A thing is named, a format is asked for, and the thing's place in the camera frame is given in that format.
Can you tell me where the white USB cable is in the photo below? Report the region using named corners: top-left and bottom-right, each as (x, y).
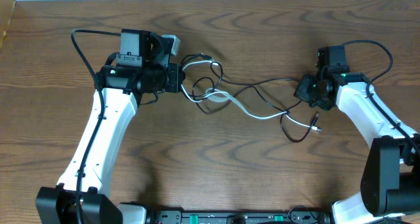
top-left (179, 59), bottom-right (323, 133)

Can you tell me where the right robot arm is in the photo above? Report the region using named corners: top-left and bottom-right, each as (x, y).
top-left (294, 44), bottom-right (419, 223)

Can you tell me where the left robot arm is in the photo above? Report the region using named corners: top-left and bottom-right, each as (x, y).
top-left (35, 29), bottom-right (185, 223)

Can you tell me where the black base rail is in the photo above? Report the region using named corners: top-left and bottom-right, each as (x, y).
top-left (145, 207), bottom-right (336, 224)

